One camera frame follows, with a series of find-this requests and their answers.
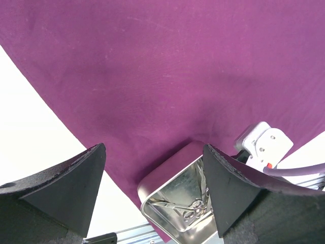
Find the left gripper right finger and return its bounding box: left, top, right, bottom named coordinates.
left=203, top=144, right=324, bottom=238

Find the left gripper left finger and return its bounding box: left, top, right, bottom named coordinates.
left=1, top=143, right=106, bottom=238

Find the steel instrument tray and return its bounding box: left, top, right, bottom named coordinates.
left=137, top=141, right=217, bottom=243

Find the purple surgical cloth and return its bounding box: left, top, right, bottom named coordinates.
left=1, top=1, right=324, bottom=206

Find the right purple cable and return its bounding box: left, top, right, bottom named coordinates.
left=264, top=162, right=325, bottom=176

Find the front aluminium rail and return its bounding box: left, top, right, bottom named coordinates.
left=83, top=172, right=325, bottom=244

